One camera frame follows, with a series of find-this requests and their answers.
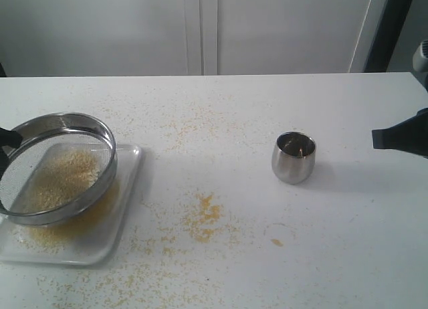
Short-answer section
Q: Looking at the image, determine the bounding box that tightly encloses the round steel mesh sieve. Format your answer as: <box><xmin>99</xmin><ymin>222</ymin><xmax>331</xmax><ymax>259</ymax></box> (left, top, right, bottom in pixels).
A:
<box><xmin>1</xmin><ymin>112</ymin><xmax>118</xmax><ymax>226</ymax></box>

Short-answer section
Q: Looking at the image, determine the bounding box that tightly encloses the stainless steel cup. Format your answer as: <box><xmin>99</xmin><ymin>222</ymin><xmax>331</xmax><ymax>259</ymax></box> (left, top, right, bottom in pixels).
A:
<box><xmin>272</xmin><ymin>132</ymin><xmax>316</xmax><ymax>185</ymax></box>

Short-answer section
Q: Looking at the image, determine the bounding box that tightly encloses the white chair part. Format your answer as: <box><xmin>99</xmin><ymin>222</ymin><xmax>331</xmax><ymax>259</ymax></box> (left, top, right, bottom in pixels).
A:
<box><xmin>412</xmin><ymin>39</ymin><xmax>428</xmax><ymax>73</ymax></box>

